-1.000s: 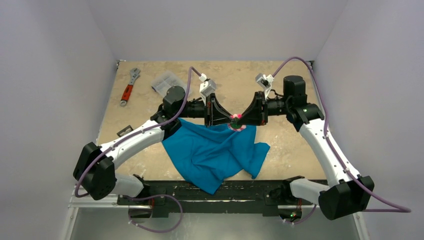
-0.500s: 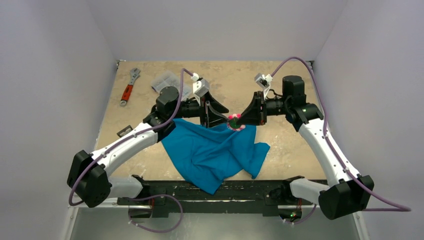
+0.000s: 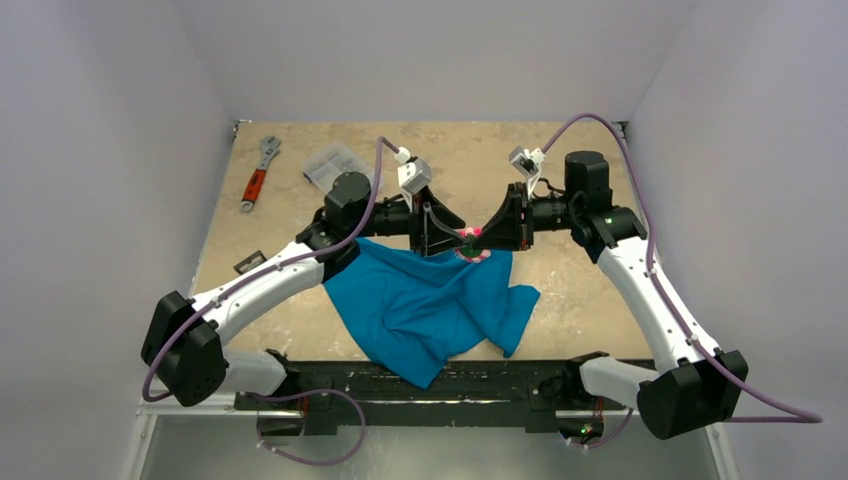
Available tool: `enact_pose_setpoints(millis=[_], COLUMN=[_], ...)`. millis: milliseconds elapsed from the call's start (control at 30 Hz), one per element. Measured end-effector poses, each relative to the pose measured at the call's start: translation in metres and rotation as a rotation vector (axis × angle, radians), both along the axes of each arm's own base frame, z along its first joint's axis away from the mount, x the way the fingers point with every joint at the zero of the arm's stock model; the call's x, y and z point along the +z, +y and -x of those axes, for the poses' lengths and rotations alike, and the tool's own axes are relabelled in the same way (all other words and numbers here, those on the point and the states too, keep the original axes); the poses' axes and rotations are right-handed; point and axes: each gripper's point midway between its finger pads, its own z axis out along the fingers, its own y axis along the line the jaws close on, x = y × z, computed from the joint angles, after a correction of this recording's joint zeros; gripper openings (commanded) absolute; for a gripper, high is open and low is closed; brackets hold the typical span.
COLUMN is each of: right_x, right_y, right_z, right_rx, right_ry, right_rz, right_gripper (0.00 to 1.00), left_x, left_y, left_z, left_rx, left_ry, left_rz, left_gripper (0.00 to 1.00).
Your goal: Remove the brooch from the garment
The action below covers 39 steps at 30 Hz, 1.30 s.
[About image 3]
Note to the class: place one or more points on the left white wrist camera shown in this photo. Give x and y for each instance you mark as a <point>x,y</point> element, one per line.
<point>414,174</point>

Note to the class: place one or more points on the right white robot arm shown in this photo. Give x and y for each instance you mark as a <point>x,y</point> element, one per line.
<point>686,389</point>

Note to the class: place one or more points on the small black square frame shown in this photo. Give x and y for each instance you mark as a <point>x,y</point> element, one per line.
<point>250,262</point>

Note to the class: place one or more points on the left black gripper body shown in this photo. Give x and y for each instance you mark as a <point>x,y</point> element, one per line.
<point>395,218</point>

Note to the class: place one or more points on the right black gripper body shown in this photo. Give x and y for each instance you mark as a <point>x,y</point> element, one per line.
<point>520,216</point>

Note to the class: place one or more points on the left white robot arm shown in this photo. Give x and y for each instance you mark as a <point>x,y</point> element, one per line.
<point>185,346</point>

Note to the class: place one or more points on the blue t-shirt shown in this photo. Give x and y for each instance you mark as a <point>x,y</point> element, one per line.
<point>411,314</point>

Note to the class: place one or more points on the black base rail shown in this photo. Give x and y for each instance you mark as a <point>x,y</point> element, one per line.
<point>538,396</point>

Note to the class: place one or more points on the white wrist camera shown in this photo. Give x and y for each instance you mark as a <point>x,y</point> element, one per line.
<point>414,174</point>
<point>529,164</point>

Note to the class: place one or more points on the clear plastic organizer box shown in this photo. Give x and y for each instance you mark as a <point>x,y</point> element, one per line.
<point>325,166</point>

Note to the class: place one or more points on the aluminium frame rail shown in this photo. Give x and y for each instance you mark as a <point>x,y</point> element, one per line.
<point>411,441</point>

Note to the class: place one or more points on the red handled adjustable wrench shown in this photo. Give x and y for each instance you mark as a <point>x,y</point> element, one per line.
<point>269,149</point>

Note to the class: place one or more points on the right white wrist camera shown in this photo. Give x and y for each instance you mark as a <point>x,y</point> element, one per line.
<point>529,164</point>

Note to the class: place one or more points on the pink flower brooch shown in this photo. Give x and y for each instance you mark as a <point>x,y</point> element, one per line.
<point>470,252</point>

